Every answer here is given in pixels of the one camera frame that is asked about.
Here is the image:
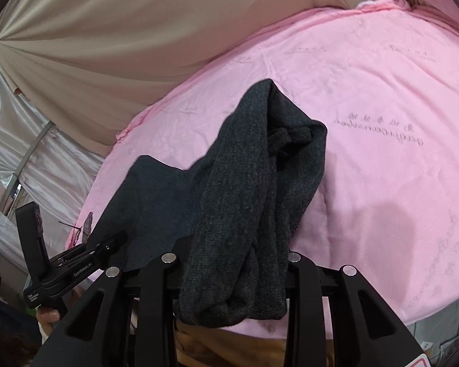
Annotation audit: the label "dark grey knit pants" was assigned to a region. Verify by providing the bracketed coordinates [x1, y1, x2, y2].
[87, 80, 327, 328]

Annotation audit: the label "person's left hand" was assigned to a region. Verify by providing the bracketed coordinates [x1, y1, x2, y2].
[36, 307, 61, 335]

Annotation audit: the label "white satin curtain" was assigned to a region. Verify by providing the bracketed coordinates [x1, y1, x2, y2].
[0, 68, 103, 256]

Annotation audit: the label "beige upholstered headboard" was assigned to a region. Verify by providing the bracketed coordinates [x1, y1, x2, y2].
[0, 0, 364, 155]

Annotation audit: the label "pink bed sheet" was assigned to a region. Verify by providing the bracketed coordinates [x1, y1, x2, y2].
[77, 0, 459, 324]

